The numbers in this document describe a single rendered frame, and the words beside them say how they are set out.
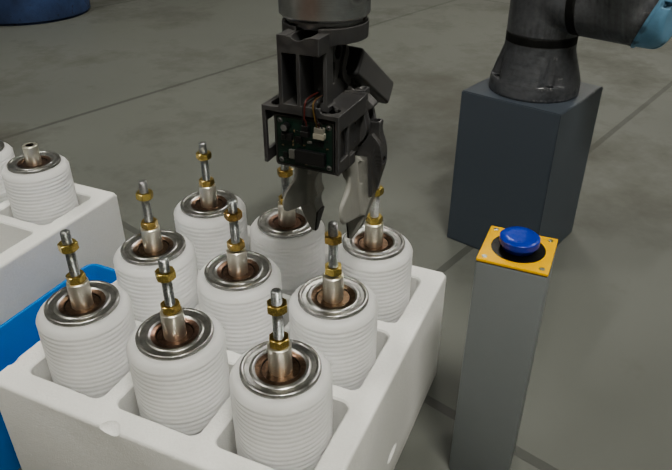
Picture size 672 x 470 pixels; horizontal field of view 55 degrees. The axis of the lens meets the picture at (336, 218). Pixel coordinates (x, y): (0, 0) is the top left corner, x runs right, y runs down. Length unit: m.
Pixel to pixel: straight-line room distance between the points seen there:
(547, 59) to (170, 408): 0.78
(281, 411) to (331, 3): 0.34
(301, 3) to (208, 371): 0.35
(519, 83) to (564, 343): 0.42
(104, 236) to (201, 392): 0.50
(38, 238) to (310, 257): 0.41
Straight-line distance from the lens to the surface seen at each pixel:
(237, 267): 0.72
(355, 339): 0.67
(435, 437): 0.89
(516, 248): 0.66
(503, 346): 0.71
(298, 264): 0.80
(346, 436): 0.65
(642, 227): 1.44
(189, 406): 0.67
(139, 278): 0.77
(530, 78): 1.12
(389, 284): 0.76
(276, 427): 0.60
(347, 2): 0.51
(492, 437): 0.80
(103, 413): 0.71
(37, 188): 1.04
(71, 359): 0.72
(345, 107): 0.53
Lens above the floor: 0.67
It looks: 30 degrees down
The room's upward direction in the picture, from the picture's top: straight up
